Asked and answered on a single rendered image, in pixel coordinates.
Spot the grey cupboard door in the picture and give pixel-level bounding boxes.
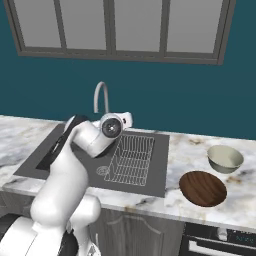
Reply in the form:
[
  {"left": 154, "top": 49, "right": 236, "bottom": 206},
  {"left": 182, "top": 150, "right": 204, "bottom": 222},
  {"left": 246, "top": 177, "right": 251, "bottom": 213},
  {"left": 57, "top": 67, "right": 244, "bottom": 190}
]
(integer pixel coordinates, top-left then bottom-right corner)
[{"left": 88, "top": 207, "right": 186, "bottom": 256}]

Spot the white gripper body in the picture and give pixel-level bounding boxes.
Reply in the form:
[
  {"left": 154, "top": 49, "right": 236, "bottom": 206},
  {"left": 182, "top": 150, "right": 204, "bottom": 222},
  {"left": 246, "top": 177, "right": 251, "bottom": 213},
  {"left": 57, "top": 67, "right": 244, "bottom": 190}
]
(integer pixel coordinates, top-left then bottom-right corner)
[{"left": 121, "top": 111, "right": 134, "bottom": 130}]

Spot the silver dishwasher handle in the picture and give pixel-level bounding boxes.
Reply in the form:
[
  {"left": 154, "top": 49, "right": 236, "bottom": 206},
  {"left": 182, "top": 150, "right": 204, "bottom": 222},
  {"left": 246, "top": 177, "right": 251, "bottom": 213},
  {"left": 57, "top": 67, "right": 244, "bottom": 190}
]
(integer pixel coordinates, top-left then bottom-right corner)
[{"left": 187, "top": 239, "right": 256, "bottom": 256}]

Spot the black dishwasher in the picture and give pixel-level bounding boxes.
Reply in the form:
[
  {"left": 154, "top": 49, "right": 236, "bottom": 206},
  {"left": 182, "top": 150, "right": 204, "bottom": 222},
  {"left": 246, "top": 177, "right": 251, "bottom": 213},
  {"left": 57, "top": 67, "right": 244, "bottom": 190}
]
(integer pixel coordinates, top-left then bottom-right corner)
[{"left": 179, "top": 221, "right": 256, "bottom": 256}]

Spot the wire sink rack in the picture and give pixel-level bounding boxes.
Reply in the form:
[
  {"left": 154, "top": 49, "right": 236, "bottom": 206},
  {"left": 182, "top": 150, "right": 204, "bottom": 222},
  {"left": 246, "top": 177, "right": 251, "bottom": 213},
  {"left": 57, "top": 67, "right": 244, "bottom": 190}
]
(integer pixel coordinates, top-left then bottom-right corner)
[{"left": 103, "top": 133, "right": 156, "bottom": 187}]

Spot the brown wooden bowl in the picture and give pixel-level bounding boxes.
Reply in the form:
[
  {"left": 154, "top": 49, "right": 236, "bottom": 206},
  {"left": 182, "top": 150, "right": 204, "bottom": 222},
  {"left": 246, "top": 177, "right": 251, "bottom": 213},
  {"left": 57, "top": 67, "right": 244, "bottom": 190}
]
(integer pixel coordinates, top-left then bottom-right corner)
[{"left": 178, "top": 170, "right": 229, "bottom": 208}]

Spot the pale green bowl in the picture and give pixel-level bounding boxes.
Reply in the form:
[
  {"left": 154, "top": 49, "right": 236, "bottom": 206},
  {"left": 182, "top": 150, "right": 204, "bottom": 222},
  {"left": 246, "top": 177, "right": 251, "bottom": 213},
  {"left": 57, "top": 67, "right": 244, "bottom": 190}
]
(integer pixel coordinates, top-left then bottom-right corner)
[{"left": 206, "top": 144, "right": 245, "bottom": 175}]

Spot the dark grey sink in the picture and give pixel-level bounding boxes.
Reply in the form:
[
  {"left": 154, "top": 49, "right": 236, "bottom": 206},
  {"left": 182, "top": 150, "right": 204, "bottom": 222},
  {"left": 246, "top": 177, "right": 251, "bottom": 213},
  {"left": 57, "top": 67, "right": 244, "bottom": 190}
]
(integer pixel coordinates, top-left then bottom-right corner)
[{"left": 13, "top": 122, "right": 171, "bottom": 199}]

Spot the grey framed window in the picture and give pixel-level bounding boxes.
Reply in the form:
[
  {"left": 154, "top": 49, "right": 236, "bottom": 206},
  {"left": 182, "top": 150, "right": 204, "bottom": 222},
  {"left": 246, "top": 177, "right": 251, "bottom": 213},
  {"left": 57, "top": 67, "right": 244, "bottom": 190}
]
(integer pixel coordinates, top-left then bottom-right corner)
[{"left": 2, "top": 0, "right": 238, "bottom": 66}]

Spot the grey curved tap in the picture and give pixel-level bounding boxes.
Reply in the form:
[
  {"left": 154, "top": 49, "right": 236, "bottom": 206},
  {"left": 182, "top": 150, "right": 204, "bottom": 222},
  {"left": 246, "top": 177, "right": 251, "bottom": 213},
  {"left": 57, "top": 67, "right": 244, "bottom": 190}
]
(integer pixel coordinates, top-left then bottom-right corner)
[{"left": 92, "top": 81, "right": 111, "bottom": 115}]

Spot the round sink drain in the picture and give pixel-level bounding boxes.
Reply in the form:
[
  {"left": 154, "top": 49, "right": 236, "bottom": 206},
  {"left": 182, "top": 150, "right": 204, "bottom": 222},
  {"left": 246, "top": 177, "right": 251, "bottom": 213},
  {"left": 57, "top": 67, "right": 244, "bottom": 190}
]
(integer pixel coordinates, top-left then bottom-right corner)
[{"left": 96, "top": 165, "right": 111, "bottom": 177}]

